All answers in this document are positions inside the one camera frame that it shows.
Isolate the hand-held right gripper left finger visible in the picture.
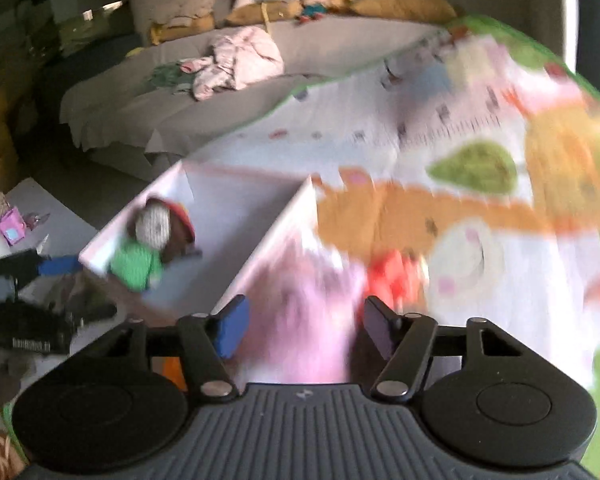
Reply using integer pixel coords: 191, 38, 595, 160
97, 294, 252, 403

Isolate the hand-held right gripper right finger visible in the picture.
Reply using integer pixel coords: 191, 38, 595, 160
362, 296, 526, 403

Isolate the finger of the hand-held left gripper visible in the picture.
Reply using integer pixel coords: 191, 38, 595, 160
0, 249, 83, 283

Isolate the red plush toy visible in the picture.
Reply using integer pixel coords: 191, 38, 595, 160
365, 252, 428, 311

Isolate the crochet doll green shirt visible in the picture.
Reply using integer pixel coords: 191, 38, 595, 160
109, 197, 203, 293

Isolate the pale cardboard box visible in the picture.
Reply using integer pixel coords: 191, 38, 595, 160
78, 160, 326, 321

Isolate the small pink box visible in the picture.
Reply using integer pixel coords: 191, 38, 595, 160
0, 207, 28, 246

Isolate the small orange object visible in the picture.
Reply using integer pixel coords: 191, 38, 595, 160
162, 357, 188, 391

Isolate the grey sofa bed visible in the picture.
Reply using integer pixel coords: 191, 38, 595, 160
59, 15, 451, 171

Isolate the green cloth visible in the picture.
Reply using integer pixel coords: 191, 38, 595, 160
147, 62, 193, 93

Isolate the printed play mat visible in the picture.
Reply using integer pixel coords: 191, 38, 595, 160
0, 15, 600, 480

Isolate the dark glass cabinet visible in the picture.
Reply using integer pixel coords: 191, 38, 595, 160
15, 0, 136, 61

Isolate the beige plush on sofa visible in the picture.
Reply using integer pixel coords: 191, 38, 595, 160
150, 15, 216, 43

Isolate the pink clothes heap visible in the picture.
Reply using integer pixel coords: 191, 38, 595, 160
180, 25, 285, 101

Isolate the cream plush toy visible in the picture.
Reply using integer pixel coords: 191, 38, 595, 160
167, 0, 218, 28

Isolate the long yellow pillow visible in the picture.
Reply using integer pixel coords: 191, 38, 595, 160
225, 0, 303, 26

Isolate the plump yellow pillow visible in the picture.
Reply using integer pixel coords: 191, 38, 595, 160
350, 0, 458, 23

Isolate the small colourful doll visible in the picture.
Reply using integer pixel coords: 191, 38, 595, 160
295, 0, 331, 23

